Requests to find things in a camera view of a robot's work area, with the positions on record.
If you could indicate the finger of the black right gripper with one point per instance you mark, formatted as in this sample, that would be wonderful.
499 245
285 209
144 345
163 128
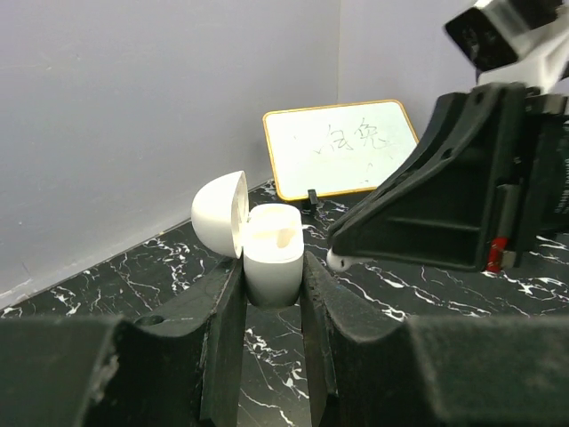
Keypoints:
436 208

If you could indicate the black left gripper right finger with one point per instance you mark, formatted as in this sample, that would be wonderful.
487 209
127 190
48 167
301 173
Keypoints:
366 370

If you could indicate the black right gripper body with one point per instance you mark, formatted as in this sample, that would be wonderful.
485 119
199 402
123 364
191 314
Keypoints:
534 202

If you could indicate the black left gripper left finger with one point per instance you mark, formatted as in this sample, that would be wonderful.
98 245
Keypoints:
179 365

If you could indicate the black whiteboard stand foot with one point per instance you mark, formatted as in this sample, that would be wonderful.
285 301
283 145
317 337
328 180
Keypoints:
311 202

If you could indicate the white round charging case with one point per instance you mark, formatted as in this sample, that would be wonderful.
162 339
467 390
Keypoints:
268 238

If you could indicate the yellow framed whiteboard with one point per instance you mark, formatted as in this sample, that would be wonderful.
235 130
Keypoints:
337 149

